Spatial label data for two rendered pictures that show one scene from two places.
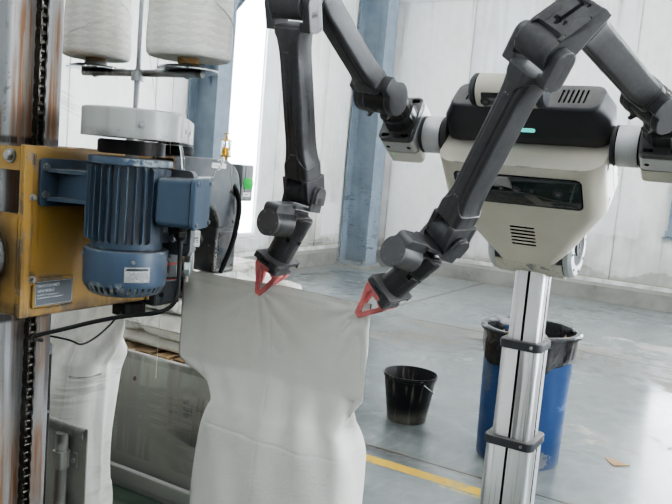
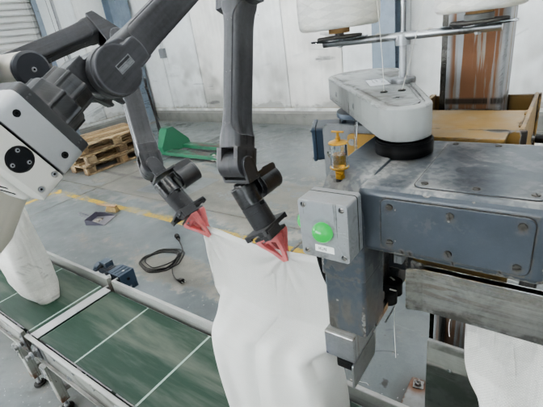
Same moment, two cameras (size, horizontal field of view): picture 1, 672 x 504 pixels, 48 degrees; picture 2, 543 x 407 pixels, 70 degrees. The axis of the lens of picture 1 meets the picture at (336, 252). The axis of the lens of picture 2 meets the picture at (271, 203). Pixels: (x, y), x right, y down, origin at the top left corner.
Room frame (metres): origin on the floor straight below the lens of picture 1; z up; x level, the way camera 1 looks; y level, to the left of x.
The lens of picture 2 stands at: (2.41, 0.26, 1.55)
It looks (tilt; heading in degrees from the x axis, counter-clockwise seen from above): 24 degrees down; 188
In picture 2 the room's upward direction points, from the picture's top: 8 degrees counter-clockwise
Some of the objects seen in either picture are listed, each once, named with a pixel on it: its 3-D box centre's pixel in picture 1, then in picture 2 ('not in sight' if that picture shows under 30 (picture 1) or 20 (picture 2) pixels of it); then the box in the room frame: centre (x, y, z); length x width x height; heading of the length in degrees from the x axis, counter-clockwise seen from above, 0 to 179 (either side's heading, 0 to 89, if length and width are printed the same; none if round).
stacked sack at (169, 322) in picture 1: (199, 320); not in sight; (4.61, 0.80, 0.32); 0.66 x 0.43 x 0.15; 152
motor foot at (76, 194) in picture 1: (81, 184); not in sight; (1.40, 0.48, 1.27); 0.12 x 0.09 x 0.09; 150
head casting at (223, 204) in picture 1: (159, 205); (439, 235); (1.84, 0.44, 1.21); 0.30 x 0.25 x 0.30; 60
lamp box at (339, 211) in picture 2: (235, 182); (330, 224); (1.91, 0.27, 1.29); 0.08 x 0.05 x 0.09; 60
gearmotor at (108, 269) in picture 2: not in sight; (111, 274); (0.58, -1.03, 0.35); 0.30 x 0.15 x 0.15; 60
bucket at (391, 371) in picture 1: (408, 395); not in sight; (4.04, -0.46, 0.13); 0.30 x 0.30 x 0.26
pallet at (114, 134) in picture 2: not in sight; (103, 138); (-3.19, -3.00, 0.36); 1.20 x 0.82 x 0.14; 146
